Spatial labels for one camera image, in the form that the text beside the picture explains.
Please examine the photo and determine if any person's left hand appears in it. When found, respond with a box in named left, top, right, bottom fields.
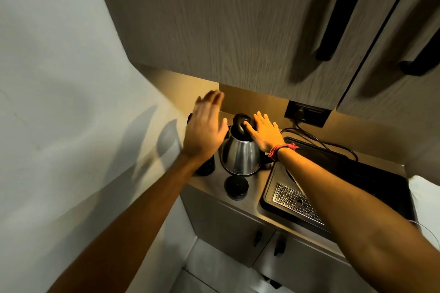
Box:
left=182, top=90, right=230, bottom=166

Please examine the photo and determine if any person's right hand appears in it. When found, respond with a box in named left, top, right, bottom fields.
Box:
left=243, top=111, right=286, bottom=154

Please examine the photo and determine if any stainless steel electric kettle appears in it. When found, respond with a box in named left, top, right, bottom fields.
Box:
left=220, top=113, right=264, bottom=177

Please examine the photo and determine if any person's left forearm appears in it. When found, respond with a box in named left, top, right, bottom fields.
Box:
left=46, top=153, right=208, bottom=293

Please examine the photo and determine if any person's right forearm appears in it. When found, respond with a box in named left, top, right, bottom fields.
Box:
left=276, top=147, right=440, bottom=293

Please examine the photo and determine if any red thread wristband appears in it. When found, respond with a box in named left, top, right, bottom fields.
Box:
left=268, top=143, right=300, bottom=162

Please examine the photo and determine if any black cylindrical bottle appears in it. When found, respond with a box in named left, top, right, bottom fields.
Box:
left=187, top=112, right=216, bottom=177

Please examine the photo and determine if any black round lid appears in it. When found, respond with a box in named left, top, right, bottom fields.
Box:
left=224, top=175, right=249, bottom=201

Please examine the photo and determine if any perforated metal drain plate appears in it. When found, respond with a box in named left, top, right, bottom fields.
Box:
left=272, top=182, right=326, bottom=225

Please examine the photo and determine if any grey lower cabinet door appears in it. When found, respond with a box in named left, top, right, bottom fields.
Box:
left=252, top=231, right=379, bottom=293
left=180, top=184, right=276, bottom=268

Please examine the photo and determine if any black induction cooktop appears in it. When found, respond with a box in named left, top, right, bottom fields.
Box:
left=259, top=136, right=417, bottom=242

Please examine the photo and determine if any wide wooden upper cabinet door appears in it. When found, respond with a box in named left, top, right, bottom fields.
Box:
left=88, top=0, right=422, bottom=111

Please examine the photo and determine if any narrow wooden upper cabinet door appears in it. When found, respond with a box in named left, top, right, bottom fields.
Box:
left=336, top=0, right=440, bottom=133

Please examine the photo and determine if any white cloth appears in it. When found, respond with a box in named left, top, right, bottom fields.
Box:
left=408, top=175, right=440, bottom=250

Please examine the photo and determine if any black wall socket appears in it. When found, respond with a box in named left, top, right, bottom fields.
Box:
left=284, top=100, right=331, bottom=128

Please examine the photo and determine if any black power cable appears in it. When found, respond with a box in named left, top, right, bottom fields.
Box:
left=280, top=107, right=359, bottom=163

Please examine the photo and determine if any long black cabinet handle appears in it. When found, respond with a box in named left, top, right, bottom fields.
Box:
left=398, top=33, right=440, bottom=77
left=315, top=0, right=376, bottom=62

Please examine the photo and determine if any thin white cable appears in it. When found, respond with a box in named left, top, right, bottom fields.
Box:
left=408, top=219, right=440, bottom=249

